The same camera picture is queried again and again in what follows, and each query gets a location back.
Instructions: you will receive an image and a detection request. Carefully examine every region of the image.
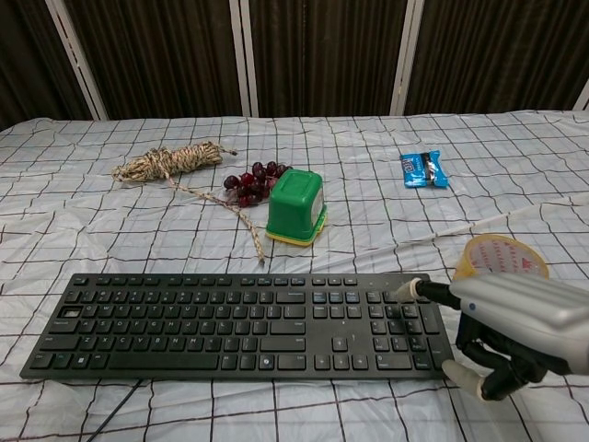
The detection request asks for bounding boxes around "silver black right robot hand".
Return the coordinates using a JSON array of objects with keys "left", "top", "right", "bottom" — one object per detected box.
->
[{"left": 395, "top": 274, "right": 589, "bottom": 403}]

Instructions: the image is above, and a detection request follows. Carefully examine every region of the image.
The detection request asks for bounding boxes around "black computer keyboard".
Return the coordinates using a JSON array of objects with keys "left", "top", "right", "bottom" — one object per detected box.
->
[{"left": 20, "top": 272, "right": 456, "bottom": 382}]

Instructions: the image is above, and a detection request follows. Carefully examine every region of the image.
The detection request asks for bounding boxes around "yellowish clear tape roll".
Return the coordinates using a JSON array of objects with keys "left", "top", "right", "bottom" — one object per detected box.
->
[{"left": 452, "top": 233, "right": 550, "bottom": 283}]

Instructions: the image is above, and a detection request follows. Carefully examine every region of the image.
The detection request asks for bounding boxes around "white grid-pattern tablecloth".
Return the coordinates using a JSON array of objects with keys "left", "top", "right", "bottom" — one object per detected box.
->
[{"left": 0, "top": 109, "right": 589, "bottom": 442}]

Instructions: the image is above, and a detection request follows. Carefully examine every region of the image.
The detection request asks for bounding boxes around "blue snack packet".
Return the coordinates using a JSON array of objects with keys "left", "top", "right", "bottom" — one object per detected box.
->
[{"left": 398, "top": 149, "right": 450, "bottom": 190}]

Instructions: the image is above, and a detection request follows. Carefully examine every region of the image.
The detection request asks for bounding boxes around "green plastic box yellow lid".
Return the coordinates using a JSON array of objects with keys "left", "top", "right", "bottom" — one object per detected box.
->
[{"left": 264, "top": 169, "right": 329, "bottom": 246}]

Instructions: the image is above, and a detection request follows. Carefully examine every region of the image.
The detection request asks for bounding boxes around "dark brown screen panel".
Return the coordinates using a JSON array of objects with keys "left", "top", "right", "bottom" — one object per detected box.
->
[
  {"left": 0, "top": 0, "right": 91, "bottom": 132},
  {"left": 404, "top": 0, "right": 589, "bottom": 115},
  {"left": 63, "top": 0, "right": 245, "bottom": 120},
  {"left": 248, "top": 0, "right": 410, "bottom": 118}
]

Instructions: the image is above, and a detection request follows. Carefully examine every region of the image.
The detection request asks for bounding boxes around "dark red grape bunch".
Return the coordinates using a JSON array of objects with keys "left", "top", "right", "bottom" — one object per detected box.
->
[{"left": 223, "top": 160, "right": 293, "bottom": 208}]

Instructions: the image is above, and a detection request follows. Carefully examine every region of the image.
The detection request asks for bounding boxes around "beige braided rope bundle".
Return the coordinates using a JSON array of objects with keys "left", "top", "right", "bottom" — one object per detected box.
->
[{"left": 111, "top": 141, "right": 268, "bottom": 267}]

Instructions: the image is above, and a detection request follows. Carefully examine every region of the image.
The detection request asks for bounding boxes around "thin black cable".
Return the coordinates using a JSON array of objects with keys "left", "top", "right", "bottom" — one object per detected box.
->
[{"left": 85, "top": 378, "right": 144, "bottom": 442}]

